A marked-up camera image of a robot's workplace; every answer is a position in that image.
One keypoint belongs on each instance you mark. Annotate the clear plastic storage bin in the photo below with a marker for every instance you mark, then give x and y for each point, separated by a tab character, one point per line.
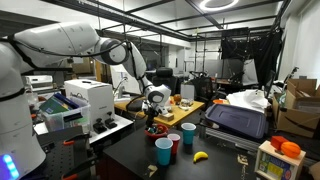
58	115

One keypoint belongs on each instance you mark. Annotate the blue plastic bin lid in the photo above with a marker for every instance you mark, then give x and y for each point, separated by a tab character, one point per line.
241	120

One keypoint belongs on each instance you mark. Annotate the blue plastic cup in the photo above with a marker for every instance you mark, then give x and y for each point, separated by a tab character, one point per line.
188	130
164	146

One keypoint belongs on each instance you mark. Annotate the black office chair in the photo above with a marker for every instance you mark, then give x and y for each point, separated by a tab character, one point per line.
164	76

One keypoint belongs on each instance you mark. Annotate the wooden desk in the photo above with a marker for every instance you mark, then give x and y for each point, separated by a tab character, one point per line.
178	115

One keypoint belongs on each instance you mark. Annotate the colourful small toys in bowl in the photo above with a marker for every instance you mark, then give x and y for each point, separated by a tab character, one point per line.
155	130

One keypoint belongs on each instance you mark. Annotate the white computer monitor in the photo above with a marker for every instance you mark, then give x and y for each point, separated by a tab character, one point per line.
124	84

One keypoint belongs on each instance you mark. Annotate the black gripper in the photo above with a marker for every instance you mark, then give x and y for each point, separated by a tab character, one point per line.
151	114

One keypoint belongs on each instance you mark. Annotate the wooden toy crate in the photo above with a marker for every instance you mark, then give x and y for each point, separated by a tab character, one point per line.
274	165

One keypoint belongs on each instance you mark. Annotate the red toy block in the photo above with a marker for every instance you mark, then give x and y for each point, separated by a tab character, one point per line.
277	141

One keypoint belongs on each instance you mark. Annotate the white plush chicken toy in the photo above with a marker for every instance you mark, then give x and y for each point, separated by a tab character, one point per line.
168	104

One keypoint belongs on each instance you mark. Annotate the brown toy football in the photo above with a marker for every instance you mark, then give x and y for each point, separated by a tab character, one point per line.
177	98

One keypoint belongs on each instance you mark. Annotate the tan cardboard box small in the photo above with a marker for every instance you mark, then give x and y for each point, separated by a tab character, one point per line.
167	117

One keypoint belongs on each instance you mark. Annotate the red bowl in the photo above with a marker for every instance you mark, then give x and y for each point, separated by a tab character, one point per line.
156	136

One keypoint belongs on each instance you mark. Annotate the large cardboard box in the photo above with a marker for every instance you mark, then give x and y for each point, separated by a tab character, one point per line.
297	111

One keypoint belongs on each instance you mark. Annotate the black wrist rest pad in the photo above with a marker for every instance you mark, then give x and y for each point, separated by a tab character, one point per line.
134	106

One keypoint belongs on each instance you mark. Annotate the white equipment box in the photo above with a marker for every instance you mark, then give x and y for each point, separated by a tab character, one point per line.
98	95

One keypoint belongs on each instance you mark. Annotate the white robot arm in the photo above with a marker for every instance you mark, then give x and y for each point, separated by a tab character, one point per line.
35	48

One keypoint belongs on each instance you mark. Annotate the yellow toy banana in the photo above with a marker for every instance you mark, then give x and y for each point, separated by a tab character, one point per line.
199	155

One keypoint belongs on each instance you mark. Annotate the orange toy basketball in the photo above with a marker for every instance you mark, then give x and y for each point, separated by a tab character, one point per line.
290	149

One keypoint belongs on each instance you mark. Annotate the red plastic cup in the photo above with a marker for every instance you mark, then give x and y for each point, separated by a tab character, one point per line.
175	138

